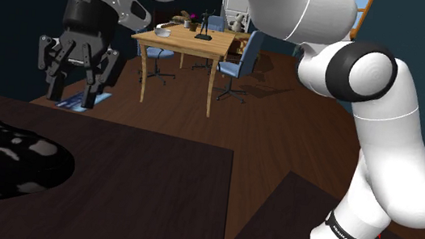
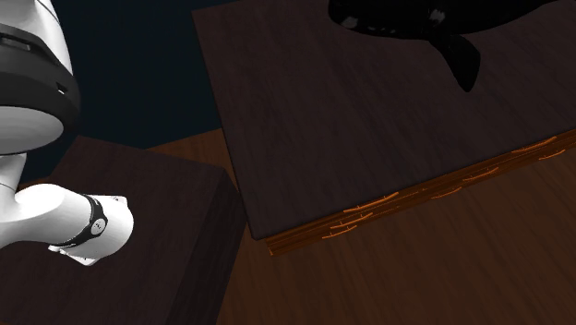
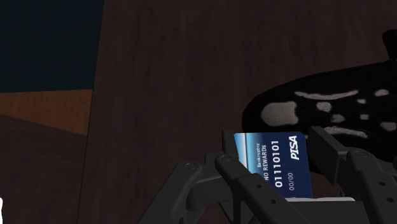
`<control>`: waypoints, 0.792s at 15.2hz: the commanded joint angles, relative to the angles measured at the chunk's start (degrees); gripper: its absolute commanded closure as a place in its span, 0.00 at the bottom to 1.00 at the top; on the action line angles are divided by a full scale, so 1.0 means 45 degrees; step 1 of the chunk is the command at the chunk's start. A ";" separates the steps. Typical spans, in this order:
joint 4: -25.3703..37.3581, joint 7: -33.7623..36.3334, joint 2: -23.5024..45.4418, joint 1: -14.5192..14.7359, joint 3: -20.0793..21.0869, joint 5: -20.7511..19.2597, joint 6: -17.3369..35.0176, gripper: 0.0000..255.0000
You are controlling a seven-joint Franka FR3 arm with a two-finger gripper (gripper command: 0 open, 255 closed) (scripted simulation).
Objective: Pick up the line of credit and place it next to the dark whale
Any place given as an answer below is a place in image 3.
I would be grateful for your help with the blue bank card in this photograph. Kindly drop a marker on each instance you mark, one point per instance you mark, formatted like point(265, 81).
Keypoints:
point(280, 161)

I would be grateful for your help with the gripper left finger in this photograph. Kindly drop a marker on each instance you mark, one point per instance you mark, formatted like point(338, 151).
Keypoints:
point(245, 183)

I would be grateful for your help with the black game controller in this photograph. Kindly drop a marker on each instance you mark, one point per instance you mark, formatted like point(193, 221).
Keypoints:
point(328, 96)

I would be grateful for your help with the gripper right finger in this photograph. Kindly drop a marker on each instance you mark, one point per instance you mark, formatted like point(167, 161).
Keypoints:
point(366, 173)

